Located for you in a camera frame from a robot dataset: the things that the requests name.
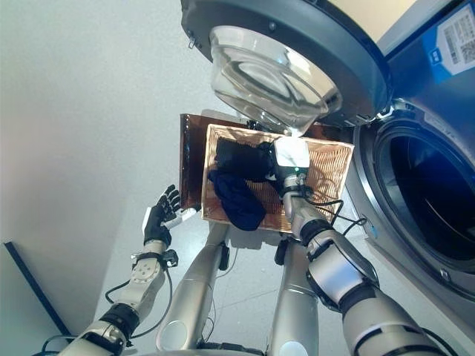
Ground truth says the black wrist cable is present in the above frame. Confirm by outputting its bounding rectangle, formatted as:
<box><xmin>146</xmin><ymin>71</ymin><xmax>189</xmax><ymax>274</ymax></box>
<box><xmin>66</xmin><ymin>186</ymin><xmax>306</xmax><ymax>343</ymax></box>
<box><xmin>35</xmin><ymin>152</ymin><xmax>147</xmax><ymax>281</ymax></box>
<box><xmin>307</xmin><ymin>188</ymin><xmax>368</xmax><ymax>234</ymax></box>
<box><xmin>105</xmin><ymin>255</ymin><xmax>175</xmax><ymax>338</ymax></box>

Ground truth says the navy blue garment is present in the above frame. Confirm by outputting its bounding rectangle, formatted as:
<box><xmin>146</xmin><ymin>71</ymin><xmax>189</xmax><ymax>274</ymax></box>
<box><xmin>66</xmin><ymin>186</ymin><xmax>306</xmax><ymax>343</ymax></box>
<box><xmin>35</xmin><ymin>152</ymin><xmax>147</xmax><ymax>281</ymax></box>
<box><xmin>207</xmin><ymin>169</ymin><xmax>267</xmax><ymax>231</ymax></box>

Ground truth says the blue barcode sticker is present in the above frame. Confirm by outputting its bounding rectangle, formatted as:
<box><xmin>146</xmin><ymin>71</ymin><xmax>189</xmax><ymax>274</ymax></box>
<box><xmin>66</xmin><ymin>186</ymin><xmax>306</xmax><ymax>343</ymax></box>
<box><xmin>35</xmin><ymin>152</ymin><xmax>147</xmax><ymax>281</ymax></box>
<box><xmin>419</xmin><ymin>7</ymin><xmax>475</xmax><ymax>86</ymax></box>

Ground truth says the grey robot torso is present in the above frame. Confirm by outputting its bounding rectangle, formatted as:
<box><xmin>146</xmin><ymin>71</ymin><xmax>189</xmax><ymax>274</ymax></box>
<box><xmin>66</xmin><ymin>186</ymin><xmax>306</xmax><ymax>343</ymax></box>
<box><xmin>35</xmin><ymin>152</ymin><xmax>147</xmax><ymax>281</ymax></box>
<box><xmin>137</xmin><ymin>346</ymin><xmax>283</xmax><ymax>356</ymax></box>

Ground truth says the silver robot leg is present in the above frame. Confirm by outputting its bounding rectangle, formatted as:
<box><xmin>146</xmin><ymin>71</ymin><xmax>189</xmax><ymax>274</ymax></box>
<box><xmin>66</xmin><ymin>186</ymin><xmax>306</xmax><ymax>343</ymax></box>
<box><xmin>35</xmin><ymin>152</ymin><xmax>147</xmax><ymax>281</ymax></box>
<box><xmin>266</xmin><ymin>237</ymin><xmax>320</xmax><ymax>356</ymax></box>
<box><xmin>155</xmin><ymin>222</ymin><xmax>233</xmax><ymax>352</ymax></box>

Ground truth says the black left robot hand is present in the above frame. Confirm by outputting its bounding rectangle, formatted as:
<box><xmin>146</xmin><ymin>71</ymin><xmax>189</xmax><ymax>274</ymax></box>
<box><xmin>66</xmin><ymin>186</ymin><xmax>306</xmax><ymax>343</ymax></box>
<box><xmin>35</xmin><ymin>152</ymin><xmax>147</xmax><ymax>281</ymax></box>
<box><xmin>142</xmin><ymin>184</ymin><xmax>197</xmax><ymax>248</ymax></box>

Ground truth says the round glass washing machine door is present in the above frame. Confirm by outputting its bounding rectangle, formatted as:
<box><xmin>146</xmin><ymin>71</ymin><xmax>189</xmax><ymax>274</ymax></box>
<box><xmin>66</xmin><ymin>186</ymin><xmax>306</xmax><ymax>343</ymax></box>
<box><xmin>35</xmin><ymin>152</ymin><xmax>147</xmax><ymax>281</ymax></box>
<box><xmin>180</xmin><ymin>0</ymin><xmax>394</xmax><ymax>136</ymax></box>

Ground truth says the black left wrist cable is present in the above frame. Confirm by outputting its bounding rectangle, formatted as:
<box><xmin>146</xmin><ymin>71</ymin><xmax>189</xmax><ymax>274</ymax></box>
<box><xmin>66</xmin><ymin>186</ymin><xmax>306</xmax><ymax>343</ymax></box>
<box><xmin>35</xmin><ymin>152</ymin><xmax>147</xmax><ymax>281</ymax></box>
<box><xmin>105</xmin><ymin>255</ymin><xmax>175</xmax><ymax>338</ymax></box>

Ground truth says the silver left robot leg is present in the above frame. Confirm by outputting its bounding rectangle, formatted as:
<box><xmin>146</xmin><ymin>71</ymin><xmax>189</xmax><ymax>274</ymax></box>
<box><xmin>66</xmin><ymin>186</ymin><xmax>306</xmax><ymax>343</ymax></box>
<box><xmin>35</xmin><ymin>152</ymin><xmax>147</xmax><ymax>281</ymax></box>
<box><xmin>155</xmin><ymin>222</ymin><xmax>233</xmax><ymax>352</ymax></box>

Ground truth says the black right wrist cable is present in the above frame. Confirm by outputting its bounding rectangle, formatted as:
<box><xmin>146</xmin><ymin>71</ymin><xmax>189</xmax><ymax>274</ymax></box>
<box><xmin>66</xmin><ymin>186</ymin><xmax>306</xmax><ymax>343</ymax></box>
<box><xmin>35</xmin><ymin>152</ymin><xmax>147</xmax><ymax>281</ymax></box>
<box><xmin>307</xmin><ymin>188</ymin><xmax>368</xmax><ymax>234</ymax></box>

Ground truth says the black garment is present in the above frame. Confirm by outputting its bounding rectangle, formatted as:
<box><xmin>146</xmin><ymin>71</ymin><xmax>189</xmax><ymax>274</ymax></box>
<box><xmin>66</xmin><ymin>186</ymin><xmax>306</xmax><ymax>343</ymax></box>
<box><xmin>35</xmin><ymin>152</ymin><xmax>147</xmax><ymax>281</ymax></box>
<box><xmin>214</xmin><ymin>139</ymin><xmax>278</xmax><ymax>183</ymax></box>

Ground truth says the light brown wicker laundry basket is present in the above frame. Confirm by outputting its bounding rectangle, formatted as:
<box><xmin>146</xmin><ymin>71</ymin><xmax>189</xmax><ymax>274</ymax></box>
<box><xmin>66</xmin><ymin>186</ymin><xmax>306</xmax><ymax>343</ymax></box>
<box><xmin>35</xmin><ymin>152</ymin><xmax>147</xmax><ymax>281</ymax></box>
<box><xmin>200</xmin><ymin>123</ymin><xmax>356</xmax><ymax>234</ymax></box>

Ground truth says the grey front-load washing machine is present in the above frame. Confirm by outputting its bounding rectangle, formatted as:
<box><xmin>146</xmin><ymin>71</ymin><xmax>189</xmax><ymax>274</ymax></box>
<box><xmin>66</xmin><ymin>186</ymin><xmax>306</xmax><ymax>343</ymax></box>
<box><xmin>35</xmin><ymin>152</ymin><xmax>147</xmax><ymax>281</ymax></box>
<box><xmin>348</xmin><ymin>0</ymin><xmax>475</xmax><ymax>309</ymax></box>

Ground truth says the silver right robot leg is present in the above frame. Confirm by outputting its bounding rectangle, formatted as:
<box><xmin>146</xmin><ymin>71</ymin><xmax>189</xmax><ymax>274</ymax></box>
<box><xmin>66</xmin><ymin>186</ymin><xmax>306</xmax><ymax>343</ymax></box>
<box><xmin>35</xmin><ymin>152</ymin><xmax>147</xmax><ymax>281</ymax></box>
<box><xmin>266</xmin><ymin>237</ymin><xmax>320</xmax><ymax>356</ymax></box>

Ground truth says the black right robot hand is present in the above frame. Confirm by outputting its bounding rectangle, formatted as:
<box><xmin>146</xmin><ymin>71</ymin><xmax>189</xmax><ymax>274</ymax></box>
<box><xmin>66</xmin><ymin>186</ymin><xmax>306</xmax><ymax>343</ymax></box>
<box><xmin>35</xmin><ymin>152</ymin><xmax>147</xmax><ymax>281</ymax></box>
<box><xmin>265</xmin><ymin>136</ymin><xmax>312</xmax><ymax>183</ymax></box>

